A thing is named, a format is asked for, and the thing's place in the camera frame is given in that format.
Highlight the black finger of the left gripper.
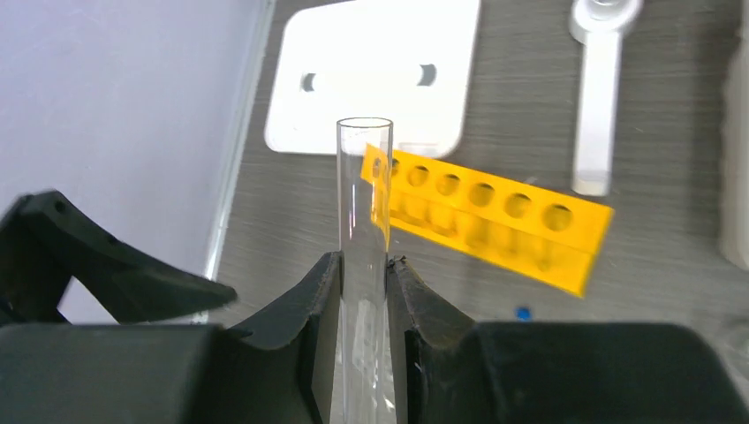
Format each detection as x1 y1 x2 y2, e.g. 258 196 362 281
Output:
1 190 238 325

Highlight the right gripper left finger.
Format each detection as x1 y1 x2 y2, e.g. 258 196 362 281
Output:
1 252 342 423

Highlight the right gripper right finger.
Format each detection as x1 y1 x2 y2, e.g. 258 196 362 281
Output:
386 257 748 423

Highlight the clear glass test tube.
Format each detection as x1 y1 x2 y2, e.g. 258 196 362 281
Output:
337 117 393 423

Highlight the yellow test tube rack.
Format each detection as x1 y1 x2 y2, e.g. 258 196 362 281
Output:
360 145 614 297

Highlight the white flat tray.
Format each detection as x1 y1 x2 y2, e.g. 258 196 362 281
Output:
264 1 481 158

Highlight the beige plastic bin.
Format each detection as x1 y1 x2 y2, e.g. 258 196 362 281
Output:
719 1 748 270

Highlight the left white stand base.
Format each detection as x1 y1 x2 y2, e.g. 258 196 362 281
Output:
569 0 643 197

